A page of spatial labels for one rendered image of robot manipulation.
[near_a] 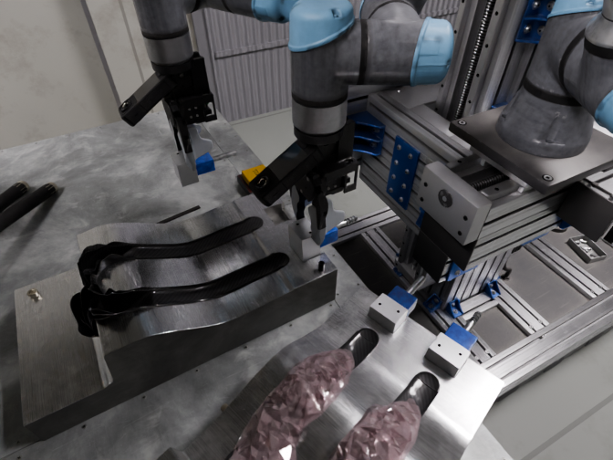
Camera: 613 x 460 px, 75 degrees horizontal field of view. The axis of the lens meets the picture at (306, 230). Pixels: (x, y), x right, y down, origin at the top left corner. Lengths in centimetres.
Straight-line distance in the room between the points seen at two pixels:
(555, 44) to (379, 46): 31
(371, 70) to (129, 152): 85
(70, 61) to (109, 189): 163
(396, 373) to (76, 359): 48
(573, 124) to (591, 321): 105
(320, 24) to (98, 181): 80
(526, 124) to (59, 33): 231
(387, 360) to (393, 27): 46
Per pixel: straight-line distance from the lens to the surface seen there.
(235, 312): 66
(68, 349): 74
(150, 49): 75
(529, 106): 78
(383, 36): 52
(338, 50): 51
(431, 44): 52
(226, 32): 272
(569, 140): 79
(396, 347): 67
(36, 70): 269
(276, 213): 83
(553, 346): 161
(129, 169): 116
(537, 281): 178
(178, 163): 85
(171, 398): 71
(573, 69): 69
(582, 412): 180
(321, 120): 54
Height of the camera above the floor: 142
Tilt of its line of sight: 45 degrees down
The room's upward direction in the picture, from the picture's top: straight up
